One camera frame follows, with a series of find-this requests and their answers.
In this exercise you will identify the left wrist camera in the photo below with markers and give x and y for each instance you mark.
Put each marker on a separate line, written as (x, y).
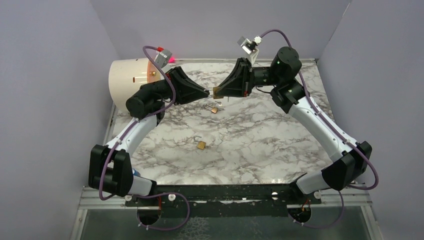
(163, 57)

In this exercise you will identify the aluminium frame rail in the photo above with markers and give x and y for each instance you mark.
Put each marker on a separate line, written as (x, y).
(89, 200)

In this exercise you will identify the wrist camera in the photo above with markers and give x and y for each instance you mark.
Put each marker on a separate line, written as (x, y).
(163, 57)
(250, 46)

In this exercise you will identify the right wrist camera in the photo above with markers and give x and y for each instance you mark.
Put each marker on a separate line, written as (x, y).
(250, 46)

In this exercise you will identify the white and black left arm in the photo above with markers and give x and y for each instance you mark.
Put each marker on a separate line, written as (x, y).
(110, 167)

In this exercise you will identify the brass padlock long shackle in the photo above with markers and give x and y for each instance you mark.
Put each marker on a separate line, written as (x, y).
(214, 106)

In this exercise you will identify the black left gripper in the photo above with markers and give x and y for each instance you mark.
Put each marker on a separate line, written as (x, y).
(187, 90)

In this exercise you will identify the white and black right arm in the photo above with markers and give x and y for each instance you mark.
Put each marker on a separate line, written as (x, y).
(348, 156)

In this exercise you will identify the brass padlock with key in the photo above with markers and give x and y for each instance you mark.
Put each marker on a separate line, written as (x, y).
(215, 93)

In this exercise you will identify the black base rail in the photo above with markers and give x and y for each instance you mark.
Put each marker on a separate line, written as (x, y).
(228, 200)

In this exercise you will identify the small brass padlock centre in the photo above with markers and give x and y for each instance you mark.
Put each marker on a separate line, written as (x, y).
(200, 144)

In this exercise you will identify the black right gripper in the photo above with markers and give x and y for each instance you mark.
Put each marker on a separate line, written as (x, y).
(239, 82)

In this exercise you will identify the cream cylindrical container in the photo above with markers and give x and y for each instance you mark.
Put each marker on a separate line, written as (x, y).
(127, 76)

